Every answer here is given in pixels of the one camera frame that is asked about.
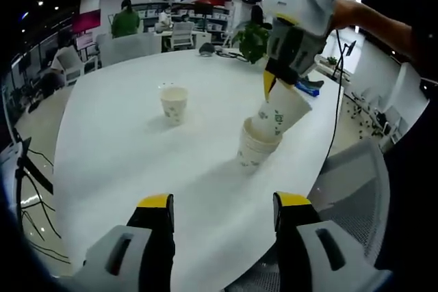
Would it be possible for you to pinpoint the white counter desk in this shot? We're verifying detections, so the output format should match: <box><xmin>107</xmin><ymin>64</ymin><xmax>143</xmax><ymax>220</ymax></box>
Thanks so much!
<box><xmin>160</xmin><ymin>30</ymin><xmax>229</xmax><ymax>54</ymax></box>

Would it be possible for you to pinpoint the black tripod stand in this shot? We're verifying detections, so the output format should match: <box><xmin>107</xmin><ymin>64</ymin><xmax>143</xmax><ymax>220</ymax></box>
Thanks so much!
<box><xmin>12</xmin><ymin>136</ymin><xmax>55</xmax><ymax>198</ymax></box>

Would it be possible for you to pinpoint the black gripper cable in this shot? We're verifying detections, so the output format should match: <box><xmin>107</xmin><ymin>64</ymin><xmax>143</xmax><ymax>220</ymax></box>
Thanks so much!
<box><xmin>324</xmin><ymin>29</ymin><xmax>346</xmax><ymax>160</ymax></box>

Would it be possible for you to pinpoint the thin black cable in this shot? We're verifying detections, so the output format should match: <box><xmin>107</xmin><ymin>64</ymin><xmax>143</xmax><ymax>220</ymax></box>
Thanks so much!
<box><xmin>214</xmin><ymin>49</ymin><xmax>248</xmax><ymax>63</ymax></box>

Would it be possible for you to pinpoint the magenta wall display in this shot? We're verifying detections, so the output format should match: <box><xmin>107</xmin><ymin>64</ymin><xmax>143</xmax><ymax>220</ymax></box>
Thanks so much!
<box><xmin>73</xmin><ymin>10</ymin><xmax>102</xmax><ymax>34</ymax></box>

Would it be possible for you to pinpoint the person's right hand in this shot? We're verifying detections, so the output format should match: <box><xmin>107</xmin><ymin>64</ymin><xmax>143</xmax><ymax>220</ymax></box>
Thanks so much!
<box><xmin>332</xmin><ymin>0</ymin><xmax>362</xmax><ymax>30</ymax></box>

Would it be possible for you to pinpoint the white storage shelf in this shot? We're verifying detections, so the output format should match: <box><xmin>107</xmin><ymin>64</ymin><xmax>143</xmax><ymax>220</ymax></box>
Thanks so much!
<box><xmin>131</xmin><ymin>0</ymin><xmax>242</xmax><ymax>35</ymax></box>

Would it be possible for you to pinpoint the grey mesh office chair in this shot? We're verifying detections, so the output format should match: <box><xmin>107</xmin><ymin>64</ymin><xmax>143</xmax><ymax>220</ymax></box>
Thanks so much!
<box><xmin>235</xmin><ymin>137</ymin><xmax>391</xmax><ymax>292</ymax></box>

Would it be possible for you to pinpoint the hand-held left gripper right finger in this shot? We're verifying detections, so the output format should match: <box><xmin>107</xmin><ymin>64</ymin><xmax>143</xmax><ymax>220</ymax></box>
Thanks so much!
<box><xmin>272</xmin><ymin>191</ymin><xmax>393</xmax><ymax>292</ymax></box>

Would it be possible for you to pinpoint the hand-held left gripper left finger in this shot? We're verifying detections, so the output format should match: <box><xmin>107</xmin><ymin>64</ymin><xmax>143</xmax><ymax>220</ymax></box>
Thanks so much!
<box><xmin>73</xmin><ymin>193</ymin><xmax>176</xmax><ymax>292</ymax></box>

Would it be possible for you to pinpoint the green potted plant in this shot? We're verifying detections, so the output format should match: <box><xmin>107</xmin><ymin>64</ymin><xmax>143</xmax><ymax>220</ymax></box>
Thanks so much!
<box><xmin>235</xmin><ymin>21</ymin><xmax>274</xmax><ymax>66</ymax></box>

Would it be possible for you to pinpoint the person's torso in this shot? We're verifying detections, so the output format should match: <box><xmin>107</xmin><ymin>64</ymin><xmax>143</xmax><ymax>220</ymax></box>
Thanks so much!
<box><xmin>374</xmin><ymin>76</ymin><xmax>438</xmax><ymax>272</ymax></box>

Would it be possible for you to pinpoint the blue packet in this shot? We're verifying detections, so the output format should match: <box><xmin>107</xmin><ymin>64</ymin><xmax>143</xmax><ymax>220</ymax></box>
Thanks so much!
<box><xmin>296</xmin><ymin>78</ymin><xmax>325</xmax><ymax>97</ymax></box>

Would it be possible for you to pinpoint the white office chair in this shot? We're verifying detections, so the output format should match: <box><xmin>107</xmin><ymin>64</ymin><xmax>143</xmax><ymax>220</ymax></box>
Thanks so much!
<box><xmin>170</xmin><ymin>22</ymin><xmax>196</xmax><ymax>51</ymax></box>
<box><xmin>60</xmin><ymin>47</ymin><xmax>86</xmax><ymax>86</ymax></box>

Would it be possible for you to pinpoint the dark grey rounded object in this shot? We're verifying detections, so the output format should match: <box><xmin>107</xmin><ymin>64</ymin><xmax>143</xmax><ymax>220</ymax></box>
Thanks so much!
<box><xmin>198</xmin><ymin>42</ymin><xmax>217</xmax><ymax>58</ymax></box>

